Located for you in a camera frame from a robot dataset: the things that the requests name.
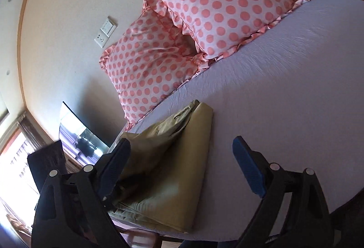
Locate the white wall switch plate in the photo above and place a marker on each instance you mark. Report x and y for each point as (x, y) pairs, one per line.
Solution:
(108, 27)

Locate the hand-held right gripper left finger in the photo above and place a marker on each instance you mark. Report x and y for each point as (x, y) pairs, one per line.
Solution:
(113, 168)

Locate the pink polka dot pillow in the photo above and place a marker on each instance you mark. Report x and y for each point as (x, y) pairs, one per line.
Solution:
(227, 6)
(148, 71)

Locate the white wall socket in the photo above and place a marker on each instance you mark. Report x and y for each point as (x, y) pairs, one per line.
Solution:
(101, 39)

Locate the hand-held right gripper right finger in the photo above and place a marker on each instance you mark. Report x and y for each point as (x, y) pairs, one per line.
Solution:
(250, 168)

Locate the khaki pants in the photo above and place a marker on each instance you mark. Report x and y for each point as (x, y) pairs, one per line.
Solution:
(167, 168)

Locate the bed with lavender sheet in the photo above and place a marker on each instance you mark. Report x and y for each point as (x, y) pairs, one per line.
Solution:
(284, 111)

